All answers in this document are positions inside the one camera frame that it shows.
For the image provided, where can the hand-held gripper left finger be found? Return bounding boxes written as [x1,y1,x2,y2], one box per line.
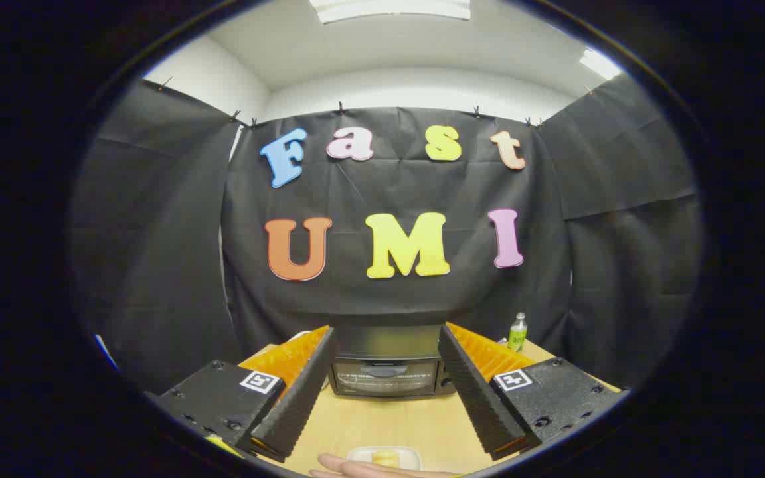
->
[145,325,338,463]

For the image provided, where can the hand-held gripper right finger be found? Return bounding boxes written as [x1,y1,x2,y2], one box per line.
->
[438,322,630,461]

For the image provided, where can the black toaster oven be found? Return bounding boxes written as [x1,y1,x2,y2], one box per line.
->
[327,325,456,398]

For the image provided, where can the green drink bottle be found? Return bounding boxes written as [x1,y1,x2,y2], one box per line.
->
[507,312,528,353]

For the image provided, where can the white square plate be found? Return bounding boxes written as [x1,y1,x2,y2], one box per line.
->
[346,446,422,471]

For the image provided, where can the small ceiling light panel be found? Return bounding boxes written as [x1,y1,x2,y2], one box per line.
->
[580,48,622,80]

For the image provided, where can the wide ceiling light panel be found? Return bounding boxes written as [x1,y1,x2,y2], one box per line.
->
[309,0,471,24]

